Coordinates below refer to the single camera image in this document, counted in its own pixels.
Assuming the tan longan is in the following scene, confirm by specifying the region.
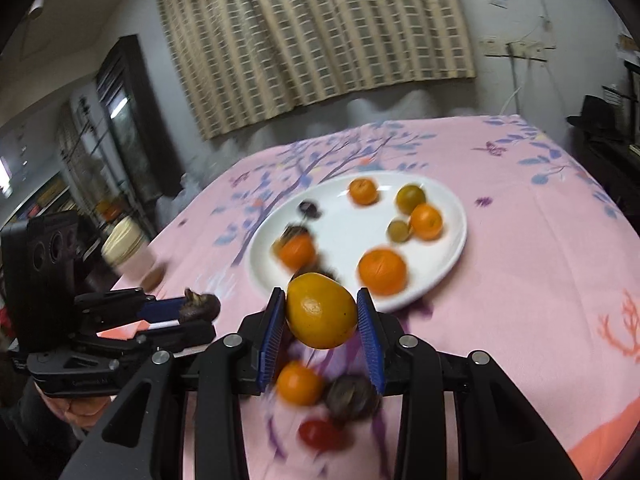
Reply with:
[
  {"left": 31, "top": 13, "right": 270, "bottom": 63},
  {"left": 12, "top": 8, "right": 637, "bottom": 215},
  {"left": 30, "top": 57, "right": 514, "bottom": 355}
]
[{"left": 386, "top": 219, "right": 412, "bottom": 244}]

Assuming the pink deer print tablecloth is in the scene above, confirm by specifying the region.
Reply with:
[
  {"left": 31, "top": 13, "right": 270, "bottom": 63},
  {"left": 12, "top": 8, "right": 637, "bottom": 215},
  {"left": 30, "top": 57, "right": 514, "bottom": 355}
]
[{"left": 96, "top": 112, "right": 640, "bottom": 480}]

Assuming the red cherry tomato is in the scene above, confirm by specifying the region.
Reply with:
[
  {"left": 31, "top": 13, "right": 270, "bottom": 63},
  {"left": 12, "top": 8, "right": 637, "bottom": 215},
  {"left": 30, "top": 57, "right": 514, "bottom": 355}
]
[{"left": 297, "top": 418, "right": 350, "bottom": 453}]

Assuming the large yellow-green citrus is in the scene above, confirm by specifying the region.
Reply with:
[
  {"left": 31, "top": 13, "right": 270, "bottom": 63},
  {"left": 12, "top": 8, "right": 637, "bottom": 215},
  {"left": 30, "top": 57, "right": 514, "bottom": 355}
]
[{"left": 395, "top": 183, "right": 426, "bottom": 216}]

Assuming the yellow lemon-like fruit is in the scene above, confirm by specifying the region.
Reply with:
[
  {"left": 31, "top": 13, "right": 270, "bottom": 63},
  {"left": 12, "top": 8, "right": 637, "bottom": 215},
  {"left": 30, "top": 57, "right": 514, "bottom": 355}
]
[{"left": 286, "top": 272, "right": 358, "bottom": 350}]

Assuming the dark cherry with stem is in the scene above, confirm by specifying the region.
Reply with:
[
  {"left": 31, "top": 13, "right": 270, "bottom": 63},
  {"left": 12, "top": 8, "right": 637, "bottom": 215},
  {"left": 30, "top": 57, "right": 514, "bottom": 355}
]
[{"left": 297, "top": 200, "right": 321, "bottom": 219}]

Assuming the white oval plate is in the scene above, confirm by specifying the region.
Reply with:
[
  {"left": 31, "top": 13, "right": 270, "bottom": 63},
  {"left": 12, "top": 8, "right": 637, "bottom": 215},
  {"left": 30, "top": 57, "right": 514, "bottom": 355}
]
[{"left": 244, "top": 171, "right": 468, "bottom": 312}]

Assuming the left hand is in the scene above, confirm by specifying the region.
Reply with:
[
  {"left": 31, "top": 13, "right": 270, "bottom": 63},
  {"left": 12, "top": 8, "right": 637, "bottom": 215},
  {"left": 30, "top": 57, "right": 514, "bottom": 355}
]
[{"left": 35, "top": 386, "right": 113, "bottom": 430}]

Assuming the mandarin with green stem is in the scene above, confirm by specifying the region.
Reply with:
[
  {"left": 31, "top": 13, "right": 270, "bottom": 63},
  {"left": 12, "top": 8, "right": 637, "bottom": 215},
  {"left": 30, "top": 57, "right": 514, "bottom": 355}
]
[{"left": 276, "top": 234, "right": 317, "bottom": 272}]

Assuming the striped beige curtain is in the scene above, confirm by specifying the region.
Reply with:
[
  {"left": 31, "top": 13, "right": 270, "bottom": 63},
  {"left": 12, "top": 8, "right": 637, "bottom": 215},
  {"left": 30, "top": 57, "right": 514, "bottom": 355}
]
[{"left": 157, "top": 0, "right": 475, "bottom": 140}]

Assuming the white wall power strip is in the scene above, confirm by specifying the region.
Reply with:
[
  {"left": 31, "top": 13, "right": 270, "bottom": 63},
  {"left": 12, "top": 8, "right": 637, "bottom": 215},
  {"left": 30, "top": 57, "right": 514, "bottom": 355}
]
[{"left": 478, "top": 38, "right": 548, "bottom": 62}]

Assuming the white power cable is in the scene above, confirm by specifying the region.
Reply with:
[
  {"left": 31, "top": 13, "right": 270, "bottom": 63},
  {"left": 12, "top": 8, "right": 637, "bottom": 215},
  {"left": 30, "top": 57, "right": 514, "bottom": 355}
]
[{"left": 499, "top": 44, "right": 526, "bottom": 116}]

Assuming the dark wooden cabinet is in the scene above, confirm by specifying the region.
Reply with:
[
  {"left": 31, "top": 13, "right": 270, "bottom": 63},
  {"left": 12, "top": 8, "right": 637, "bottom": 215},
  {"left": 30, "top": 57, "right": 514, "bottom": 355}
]
[{"left": 96, "top": 35, "right": 183, "bottom": 205}]

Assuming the large mandarin orange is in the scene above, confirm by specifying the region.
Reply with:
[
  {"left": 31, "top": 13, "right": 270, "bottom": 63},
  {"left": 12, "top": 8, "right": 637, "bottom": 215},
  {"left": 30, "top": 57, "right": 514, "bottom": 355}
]
[{"left": 357, "top": 248, "right": 408, "bottom": 296}]

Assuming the beige lidded container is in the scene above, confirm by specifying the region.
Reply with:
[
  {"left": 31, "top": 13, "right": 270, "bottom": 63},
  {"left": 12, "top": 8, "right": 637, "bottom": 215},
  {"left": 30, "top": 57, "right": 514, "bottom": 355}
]
[{"left": 101, "top": 217, "right": 164, "bottom": 292}]

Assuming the smooth orange fruit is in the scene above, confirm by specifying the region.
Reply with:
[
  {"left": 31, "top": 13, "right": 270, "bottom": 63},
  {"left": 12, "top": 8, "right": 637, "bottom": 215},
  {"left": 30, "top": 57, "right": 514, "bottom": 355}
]
[{"left": 276, "top": 361, "right": 326, "bottom": 406}]

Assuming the small mandarin orange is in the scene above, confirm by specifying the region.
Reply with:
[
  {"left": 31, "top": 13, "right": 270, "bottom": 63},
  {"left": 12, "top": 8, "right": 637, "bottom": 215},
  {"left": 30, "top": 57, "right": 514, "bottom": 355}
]
[{"left": 409, "top": 203, "right": 444, "bottom": 240}]

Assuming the black shelf with monitor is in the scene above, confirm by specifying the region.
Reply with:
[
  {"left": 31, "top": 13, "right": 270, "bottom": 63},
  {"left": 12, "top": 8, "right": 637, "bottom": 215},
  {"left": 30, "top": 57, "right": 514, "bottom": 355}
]
[{"left": 566, "top": 58, "right": 639, "bottom": 207}]

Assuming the water chestnut with grass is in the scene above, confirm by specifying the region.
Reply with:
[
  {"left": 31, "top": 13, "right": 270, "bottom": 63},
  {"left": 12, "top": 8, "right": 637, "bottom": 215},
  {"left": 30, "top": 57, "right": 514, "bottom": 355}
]
[{"left": 178, "top": 288, "right": 221, "bottom": 324}]

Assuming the large dark water chestnut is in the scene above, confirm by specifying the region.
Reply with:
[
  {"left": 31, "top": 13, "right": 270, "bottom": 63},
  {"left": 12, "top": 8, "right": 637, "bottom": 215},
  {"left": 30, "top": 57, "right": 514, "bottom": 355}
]
[{"left": 324, "top": 374, "right": 381, "bottom": 424}]

